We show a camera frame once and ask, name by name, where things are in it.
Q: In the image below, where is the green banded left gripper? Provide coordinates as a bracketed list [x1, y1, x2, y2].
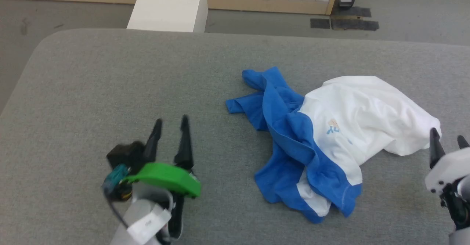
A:
[122, 115, 202, 198]

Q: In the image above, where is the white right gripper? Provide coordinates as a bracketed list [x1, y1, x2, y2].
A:
[425, 127, 470, 194]

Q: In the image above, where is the blue and white long-sleeve shirt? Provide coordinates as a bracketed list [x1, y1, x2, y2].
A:
[225, 67, 442, 224]

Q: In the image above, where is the white box table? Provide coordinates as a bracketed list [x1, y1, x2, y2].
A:
[127, 0, 209, 33]

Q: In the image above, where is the long black floor tape patch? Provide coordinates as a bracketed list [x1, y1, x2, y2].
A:
[330, 18, 380, 31]

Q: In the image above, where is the dark floor tape strip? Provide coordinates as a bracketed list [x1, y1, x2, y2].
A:
[332, 6, 372, 18]

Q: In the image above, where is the teal cable connector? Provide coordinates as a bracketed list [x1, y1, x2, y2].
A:
[102, 164, 130, 197]

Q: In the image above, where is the thin black cable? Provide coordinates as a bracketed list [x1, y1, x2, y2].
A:
[105, 192, 130, 230]

